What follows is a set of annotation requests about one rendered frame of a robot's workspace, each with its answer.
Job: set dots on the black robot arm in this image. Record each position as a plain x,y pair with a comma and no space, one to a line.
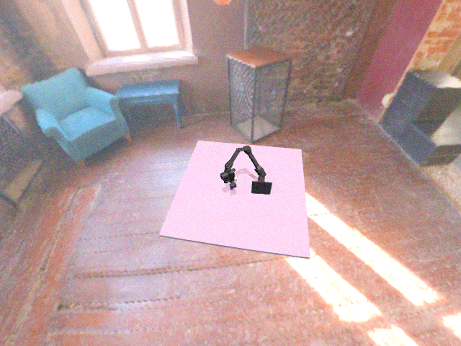
228,172

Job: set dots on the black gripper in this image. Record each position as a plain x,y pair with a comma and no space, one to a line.
232,183

